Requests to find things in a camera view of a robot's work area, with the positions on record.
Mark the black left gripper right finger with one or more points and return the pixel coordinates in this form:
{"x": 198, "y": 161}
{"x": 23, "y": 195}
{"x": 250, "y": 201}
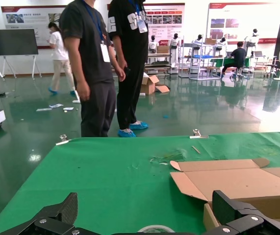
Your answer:
{"x": 228, "y": 208}

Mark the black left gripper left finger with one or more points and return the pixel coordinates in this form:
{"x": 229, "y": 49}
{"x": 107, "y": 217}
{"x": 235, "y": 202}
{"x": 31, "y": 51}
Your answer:
{"x": 67, "y": 208}

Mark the open brown cardboard box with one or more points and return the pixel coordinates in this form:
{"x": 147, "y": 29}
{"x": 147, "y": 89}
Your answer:
{"x": 240, "y": 181}

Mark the small cardboard box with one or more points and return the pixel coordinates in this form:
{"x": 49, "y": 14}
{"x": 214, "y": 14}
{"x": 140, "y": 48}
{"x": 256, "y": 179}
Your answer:
{"x": 211, "y": 41}

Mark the green table cloth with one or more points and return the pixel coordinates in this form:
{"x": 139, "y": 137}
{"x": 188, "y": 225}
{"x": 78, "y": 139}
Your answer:
{"x": 105, "y": 176}

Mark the thin wooden stick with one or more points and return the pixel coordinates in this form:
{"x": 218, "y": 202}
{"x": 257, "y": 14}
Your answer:
{"x": 196, "y": 149}

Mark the white tape roll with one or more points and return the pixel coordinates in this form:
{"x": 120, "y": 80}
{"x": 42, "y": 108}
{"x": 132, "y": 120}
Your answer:
{"x": 154, "y": 228}

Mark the paper sheet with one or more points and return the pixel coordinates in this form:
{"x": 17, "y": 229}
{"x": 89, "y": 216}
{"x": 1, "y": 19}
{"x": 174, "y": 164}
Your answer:
{"x": 44, "y": 109}
{"x": 68, "y": 108}
{"x": 56, "y": 105}

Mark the small blue scrap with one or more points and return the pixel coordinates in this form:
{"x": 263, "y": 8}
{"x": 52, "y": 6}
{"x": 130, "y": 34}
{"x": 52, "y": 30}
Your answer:
{"x": 166, "y": 116}

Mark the green covered work table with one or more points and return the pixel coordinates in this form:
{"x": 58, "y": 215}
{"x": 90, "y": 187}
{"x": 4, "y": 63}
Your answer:
{"x": 219, "y": 62}

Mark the open cardboard carton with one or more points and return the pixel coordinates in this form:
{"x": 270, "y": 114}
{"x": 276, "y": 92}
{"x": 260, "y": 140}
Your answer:
{"x": 149, "y": 84}

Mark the seated person in black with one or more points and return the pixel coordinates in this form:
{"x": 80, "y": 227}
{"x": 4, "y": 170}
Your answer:
{"x": 237, "y": 56}

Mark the blue plastic bin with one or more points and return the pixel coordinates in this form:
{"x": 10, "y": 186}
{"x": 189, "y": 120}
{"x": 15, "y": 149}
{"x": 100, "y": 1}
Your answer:
{"x": 202, "y": 56}

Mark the grey laptop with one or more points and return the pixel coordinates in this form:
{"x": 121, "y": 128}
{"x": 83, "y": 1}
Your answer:
{"x": 258, "y": 54}

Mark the woman in white shirt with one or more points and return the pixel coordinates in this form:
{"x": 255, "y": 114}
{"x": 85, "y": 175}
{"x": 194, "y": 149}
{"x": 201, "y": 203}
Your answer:
{"x": 58, "y": 49}

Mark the metal rack cart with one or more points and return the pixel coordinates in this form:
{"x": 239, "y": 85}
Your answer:
{"x": 158, "y": 63}

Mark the person in dark grey shirt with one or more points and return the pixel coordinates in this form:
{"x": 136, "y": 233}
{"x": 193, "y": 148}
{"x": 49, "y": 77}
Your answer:
{"x": 88, "y": 49}

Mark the white humanoid robot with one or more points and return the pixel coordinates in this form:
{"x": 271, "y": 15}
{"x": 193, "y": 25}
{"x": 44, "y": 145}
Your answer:
{"x": 252, "y": 40}
{"x": 174, "y": 46}
{"x": 222, "y": 44}
{"x": 152, "y": 45}
{"x": 198, "y": 40}

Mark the person in black printed shirt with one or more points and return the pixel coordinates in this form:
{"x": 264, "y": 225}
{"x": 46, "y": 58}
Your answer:
{"x": 130, "y": 49}

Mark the black screen on stand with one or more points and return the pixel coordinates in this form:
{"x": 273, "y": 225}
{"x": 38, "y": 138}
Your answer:
{"x": 13, "y": 41}

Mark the photo poster board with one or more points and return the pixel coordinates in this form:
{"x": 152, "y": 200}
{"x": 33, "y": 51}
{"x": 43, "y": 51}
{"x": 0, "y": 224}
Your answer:
{"x": 242, "y": 17}

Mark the wide info poster board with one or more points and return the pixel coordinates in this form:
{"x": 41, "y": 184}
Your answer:
{"x": 27, "y": 19}

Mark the white metal frame shelf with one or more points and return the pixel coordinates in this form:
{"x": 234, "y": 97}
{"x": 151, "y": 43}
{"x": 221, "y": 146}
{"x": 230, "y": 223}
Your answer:
{"x": 198, "y": 73}

